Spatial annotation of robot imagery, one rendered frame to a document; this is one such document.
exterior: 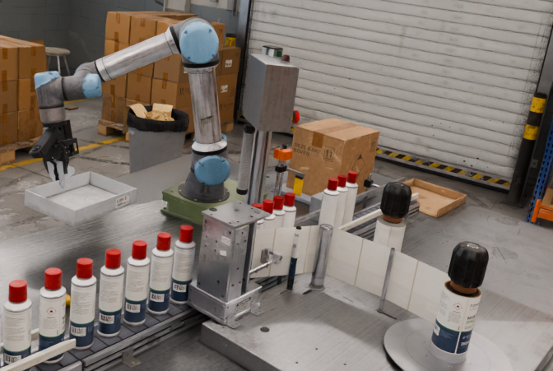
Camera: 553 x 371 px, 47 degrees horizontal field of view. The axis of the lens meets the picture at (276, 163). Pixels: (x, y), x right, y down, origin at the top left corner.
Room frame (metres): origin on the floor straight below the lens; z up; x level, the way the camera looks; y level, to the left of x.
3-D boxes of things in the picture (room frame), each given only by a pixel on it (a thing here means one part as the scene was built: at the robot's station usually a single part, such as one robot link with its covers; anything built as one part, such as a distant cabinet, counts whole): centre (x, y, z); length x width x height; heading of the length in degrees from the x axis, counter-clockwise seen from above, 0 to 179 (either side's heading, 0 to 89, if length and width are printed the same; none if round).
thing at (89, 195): (1.83, 0.58, 0.97); 0.27 x 0.20 x 0.05; 154
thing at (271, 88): (1.81, 0.05, 1.38); 0.17 x 0.10 x 0.19; 19
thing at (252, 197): (1.90, 0.06, 1.16); 0.04 x 0.04 x 0.67; 54
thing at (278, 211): (1.76, -0.02, 0.98); 0.05 x 0.05 x 0.20
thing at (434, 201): (2.66, -0.67, 0.85); 0.30 x 0.26 x 0.04; 144
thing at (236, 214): (1.45, 0.08, 1.14); 0.14 x 0.11 x 0.01; 144
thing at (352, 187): (2.10, -0.27, 0.98); 0.05 x 0.05 x 0.20
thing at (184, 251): (1.45, 0.20, 0.98); 0.05 x 0.05 x 0.20
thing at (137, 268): (1.33, 0.29, 0.98); 0.05 x 0.05 x 0.20
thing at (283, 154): (1.87, -0.04, 1.05); 0.10 x 0.04 x 0.33; 54
